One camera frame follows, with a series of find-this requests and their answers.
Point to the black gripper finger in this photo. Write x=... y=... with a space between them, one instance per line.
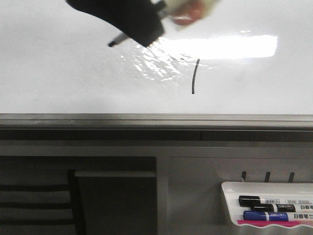
x=138 y=19

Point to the taped black whiteboard marker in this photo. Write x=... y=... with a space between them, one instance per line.
x=183 y=13

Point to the black capped whiteboard marker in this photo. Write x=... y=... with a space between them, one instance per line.
x=247 y=200

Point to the blue capped whiteboard marker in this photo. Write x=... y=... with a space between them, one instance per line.
x=277 y=216

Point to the pink whiteboard marker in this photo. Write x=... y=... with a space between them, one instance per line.
x=262 y=224

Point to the grey pegboard panel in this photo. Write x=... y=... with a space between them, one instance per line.
x=189 y=176

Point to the white plastic marker tray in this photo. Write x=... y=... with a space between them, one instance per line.
x=232 y=190

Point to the black slatted chair back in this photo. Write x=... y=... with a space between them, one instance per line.
x=74 y=204

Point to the white whiteboard with aluminium frame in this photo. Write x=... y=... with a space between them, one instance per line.
x=243 y=73

